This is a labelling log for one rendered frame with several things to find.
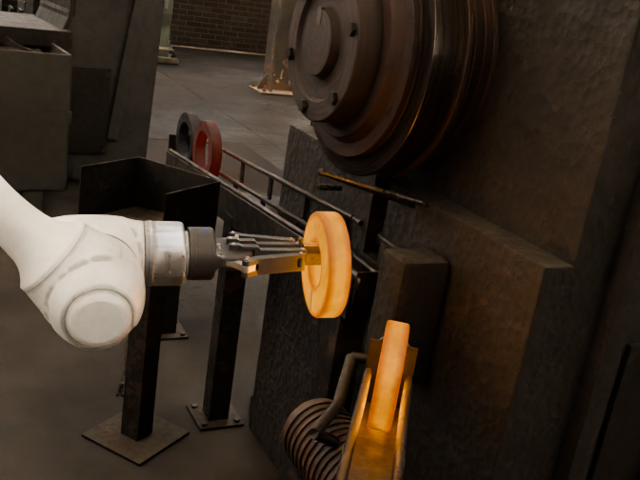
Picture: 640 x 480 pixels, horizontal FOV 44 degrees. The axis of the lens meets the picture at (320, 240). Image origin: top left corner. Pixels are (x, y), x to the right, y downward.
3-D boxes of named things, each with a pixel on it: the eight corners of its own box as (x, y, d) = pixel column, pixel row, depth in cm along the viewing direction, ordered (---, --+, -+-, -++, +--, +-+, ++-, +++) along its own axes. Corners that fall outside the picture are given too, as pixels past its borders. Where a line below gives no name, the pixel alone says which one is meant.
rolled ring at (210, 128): (213, 124, 224) (225, 125, 225) (194, 116, 240) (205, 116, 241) (209, 189, 228) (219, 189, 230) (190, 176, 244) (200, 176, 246)
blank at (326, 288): (326, 201, 122) (305, 201, 121) (356, 227, 108) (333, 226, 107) (317, 296, 126) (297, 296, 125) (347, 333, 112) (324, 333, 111)
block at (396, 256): (408, 364, 150) (431, 245, 142) (430, 385, 143) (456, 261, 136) (358, 369, 145) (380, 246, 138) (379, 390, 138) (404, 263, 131)
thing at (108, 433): (120, 399, 227) (138, 156, 205) (192, 434, 216) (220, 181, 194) (66, 429, 210) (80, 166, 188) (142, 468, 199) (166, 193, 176)
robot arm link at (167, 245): (145, 297, 106) (190, 296, 108) (147, 232, 103) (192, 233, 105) (140, 271, 114) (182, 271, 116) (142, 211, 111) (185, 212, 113)
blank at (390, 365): (388, 437, 117) (365, 432, 118) (406, 335, 122) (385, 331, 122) (392, 429, 103) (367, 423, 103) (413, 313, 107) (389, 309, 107)
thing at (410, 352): (405, 412, 122) (418, 348, 120) (405, 414, 121) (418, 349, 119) (358, 403, 123) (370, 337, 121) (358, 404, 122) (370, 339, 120)
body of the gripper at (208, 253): (181, 267, 115) (244, 267, 118) (187, 290, 107) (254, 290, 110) (183, 218, 113) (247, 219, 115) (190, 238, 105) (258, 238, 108)
